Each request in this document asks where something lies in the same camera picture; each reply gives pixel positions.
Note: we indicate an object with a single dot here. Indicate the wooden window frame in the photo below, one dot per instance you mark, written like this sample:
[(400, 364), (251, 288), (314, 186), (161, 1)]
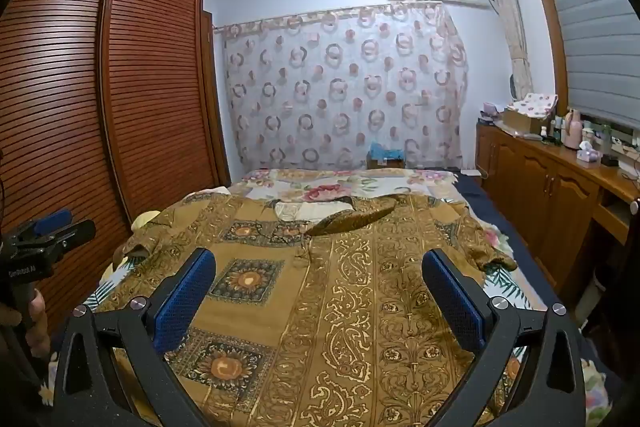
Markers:
[(547, 32)]

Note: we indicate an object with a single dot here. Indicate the brown patterned blanket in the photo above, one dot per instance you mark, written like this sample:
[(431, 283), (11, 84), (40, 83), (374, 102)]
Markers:
[(350, 307)]

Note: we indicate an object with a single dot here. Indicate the cardboard box with floral cloth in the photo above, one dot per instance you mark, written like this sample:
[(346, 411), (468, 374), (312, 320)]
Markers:
[(530, 112)]

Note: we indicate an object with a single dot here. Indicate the yellow plush pillow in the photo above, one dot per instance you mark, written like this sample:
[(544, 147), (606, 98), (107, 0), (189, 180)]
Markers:
[(145, 218)]

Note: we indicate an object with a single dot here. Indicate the green bottle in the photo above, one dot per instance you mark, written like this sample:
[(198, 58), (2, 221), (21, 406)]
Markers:
[(605, 139)]

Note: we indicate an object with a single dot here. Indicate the person's left hand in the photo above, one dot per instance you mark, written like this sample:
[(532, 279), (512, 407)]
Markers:
[(37, 327)]

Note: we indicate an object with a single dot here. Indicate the wooden louvered wardrobe door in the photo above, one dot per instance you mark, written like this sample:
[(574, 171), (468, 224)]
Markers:
[(100, 107)]

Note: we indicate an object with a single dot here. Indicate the trash bin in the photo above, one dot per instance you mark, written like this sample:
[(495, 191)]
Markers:
[(591, 299)]

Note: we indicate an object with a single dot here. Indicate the cardboard box with blue cloth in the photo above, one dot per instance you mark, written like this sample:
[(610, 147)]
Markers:
[(385, 157)]

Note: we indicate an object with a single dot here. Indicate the dark blue mattress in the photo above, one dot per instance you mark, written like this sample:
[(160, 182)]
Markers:
[(500, 217)]

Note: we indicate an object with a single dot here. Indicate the circle print sheer curtain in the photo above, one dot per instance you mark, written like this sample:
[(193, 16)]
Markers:
[(340, 87)]

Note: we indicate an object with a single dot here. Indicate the pink thermos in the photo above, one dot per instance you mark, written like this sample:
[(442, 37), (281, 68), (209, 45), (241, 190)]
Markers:
[(571, 132)]

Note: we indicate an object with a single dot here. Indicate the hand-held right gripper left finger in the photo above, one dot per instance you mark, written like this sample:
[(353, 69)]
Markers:
[(182, 302)]

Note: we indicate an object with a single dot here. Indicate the tissue pack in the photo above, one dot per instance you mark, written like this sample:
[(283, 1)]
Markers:
[(587, 153)]

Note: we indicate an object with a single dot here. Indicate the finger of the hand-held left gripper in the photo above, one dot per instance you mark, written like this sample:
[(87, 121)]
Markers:
[(75, 233), (52, 221)]

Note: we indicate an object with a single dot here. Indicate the small black box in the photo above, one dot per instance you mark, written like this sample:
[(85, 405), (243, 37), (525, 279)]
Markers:
[(609, 161)]

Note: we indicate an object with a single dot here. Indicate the floral bedsheet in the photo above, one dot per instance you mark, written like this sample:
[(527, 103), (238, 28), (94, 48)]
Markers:
[(310, 187)]

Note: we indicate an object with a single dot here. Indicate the small pink box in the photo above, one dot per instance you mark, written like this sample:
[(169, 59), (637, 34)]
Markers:
[(490, 110)]

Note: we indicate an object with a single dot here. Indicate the wooden sideboard cabinet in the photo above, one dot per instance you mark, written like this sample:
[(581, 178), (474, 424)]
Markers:
[(540, 192)]

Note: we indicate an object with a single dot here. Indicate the beige tied curtain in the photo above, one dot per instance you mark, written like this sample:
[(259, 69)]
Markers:
[(515, 37)]

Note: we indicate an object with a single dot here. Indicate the grey window blind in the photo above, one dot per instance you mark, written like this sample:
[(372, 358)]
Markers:
[(590, 37)]

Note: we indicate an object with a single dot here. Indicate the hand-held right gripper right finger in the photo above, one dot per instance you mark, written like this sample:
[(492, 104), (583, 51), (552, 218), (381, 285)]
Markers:
[(455, 302)]

